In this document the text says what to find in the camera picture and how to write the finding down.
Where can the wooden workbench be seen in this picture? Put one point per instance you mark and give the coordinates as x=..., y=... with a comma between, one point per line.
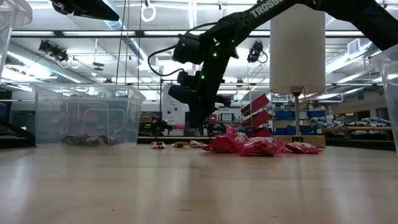
x=357, y=128

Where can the shelf with blue bins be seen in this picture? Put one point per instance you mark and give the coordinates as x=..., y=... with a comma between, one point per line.
x=284, y=114

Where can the gold foil candy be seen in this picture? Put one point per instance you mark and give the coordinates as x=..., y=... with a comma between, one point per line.
x=180, y=144
x=197, y=143
x=158, y=145

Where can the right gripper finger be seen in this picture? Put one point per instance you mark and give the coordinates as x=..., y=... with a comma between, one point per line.
x=199, y=116

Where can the red candy bar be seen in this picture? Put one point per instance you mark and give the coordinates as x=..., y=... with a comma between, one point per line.
x=303, y=148
x=237, y=135
x=261, y=147
x=220, y=145

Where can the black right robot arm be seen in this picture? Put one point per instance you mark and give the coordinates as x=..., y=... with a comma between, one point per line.
x=267, y=9

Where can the grey air vent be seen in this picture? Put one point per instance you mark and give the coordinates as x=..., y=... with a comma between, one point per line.
x=354, y=46

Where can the blue framed sign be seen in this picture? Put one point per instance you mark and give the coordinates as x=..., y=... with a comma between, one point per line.
x=227, y=117

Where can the black overhead frame bar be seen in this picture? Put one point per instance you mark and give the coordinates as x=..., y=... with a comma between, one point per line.
x=93, y=33

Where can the white shade table lamp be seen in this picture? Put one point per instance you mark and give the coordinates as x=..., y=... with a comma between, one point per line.
x=298, y=46

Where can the black ceiling spotlight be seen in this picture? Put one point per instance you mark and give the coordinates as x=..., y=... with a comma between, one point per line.
x=59, y=55
x=255, y=51

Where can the red tilted storage bin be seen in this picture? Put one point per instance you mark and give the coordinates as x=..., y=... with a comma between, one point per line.
x=256, y=119
x=255, y=104
x=262, y=133

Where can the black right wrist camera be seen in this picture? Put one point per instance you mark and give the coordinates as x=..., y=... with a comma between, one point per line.
x=186, y=49

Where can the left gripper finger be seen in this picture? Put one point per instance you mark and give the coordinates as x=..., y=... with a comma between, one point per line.
x=90, y=9

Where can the silver ventilation duct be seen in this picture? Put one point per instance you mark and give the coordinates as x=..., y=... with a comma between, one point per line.
x=37, y=67

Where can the white cylindrical machine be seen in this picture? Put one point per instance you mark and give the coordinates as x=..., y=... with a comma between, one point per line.
x=172, y=115

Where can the clear plastic bin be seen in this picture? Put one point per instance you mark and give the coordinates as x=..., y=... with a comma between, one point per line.
x=7, y=18
x=390, y=93
x=124, y=118

